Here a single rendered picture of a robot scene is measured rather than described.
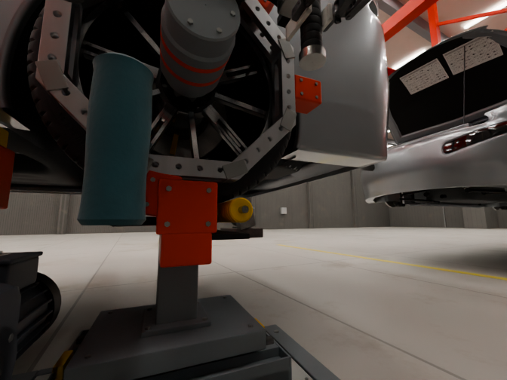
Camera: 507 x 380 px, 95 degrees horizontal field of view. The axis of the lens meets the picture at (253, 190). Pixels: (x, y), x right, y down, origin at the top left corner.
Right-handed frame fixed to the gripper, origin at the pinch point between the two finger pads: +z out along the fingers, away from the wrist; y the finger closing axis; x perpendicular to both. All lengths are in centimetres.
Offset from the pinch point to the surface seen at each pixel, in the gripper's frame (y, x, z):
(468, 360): 81, -83, 23
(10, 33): -57, 10, 37
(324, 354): 36, -83, 46
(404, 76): 267, 153, 152
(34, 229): -488, -59, 1218
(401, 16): 275, 244, 153
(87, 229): -309, -62, 1235
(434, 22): 575, 443, 263
